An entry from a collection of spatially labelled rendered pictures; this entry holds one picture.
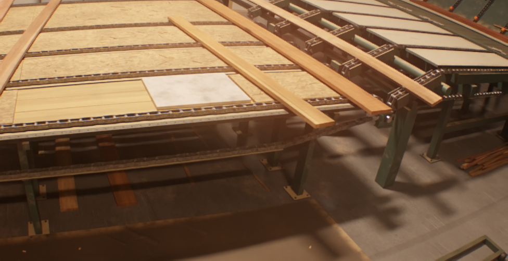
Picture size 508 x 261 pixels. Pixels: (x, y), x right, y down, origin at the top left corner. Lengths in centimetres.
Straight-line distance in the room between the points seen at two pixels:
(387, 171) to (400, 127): 41
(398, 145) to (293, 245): 124
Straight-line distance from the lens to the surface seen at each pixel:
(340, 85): 309
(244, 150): 269
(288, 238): 288
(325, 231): 302
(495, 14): 817
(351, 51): 387
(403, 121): 341
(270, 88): 278
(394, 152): 352
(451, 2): 868
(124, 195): 307
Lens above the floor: 191
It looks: 25 degrees down
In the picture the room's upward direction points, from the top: 9 degrees clockwise
